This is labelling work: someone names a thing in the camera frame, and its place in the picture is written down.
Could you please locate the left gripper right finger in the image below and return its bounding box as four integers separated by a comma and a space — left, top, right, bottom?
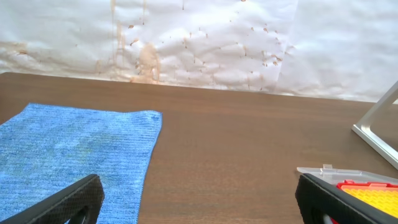
295, 173, 398, 224

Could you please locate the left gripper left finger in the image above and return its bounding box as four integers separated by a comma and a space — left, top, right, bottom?
0, 174, 105, 224

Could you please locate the red and yellow tip box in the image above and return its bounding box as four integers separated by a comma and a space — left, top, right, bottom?
296, 164, 398, 224

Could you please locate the blue cloth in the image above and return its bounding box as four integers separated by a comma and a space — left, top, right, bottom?
0, 103, 163, 224

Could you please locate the white and blue stand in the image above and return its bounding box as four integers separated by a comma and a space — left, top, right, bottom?
351, 81, 398, 170

